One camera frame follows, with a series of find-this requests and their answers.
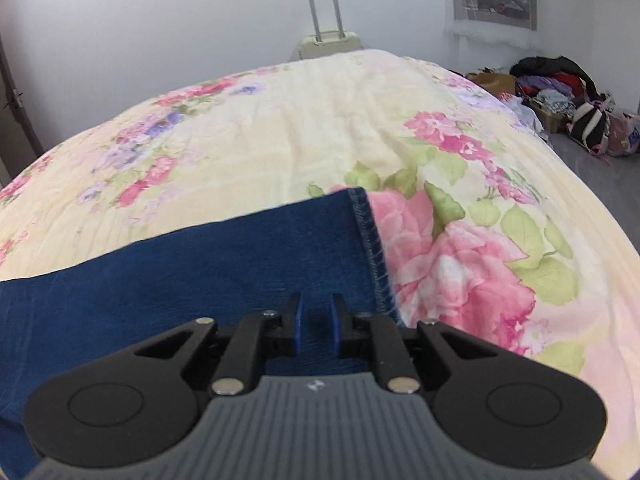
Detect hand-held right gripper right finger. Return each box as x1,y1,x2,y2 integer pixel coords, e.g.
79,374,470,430
327,292,502,395

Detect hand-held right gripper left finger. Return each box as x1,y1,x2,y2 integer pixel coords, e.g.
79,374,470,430
132,292,305,396

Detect blue denim pants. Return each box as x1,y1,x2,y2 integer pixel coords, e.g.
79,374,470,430
0,186,402,480

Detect floral bed blanket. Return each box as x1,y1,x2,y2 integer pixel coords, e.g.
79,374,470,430
0,49,640,480

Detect cream suitcase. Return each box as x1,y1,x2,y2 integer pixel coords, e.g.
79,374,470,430
292,0,364,64

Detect white cloth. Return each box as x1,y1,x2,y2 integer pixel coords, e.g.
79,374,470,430
501,94,550,137

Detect cardboard box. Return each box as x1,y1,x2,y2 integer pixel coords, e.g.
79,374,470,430
466,71,517,97

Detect black and white bag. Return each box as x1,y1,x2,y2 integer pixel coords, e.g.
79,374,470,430
569,95,615,156

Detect pile of clothes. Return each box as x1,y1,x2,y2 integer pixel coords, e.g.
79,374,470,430
509,55,602,133

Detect dark brown door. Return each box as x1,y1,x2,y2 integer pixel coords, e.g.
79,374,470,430
0,32,47,183

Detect pink plastic bag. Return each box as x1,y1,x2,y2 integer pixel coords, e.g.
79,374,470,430
607,110,640,157

